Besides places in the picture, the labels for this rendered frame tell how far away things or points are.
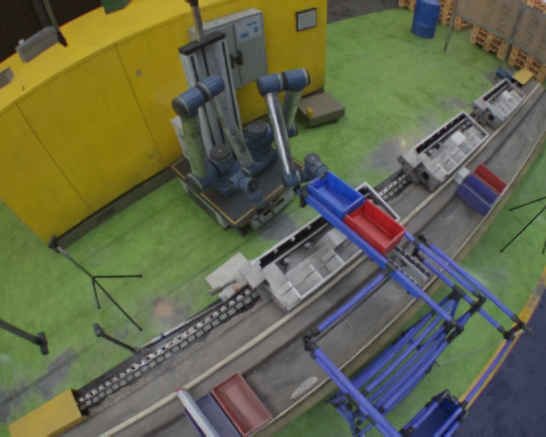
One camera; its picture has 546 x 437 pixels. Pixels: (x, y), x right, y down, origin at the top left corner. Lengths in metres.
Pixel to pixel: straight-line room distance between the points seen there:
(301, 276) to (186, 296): 1.41
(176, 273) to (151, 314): 0.48
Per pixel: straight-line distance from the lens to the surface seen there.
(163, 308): 3.07
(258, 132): 2.91
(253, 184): 2.27
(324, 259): 1.98
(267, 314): 2.04
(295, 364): 1.96
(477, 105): 3.78
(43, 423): 2.51
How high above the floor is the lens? 2.69
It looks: 55 degrees down
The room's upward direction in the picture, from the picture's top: 7 degrees counter-clockwise
